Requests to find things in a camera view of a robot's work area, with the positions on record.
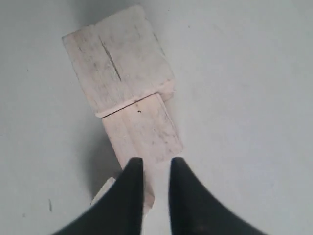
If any second largest wooden cube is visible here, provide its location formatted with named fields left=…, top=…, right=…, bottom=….
left=101, top=93, right=184, bottom=170

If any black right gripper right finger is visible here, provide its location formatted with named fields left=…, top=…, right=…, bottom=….
left=169, top=157, right=264, bottom=235

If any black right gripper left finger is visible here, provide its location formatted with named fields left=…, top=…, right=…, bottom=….
left=55, top=157, right=143, bottom=235

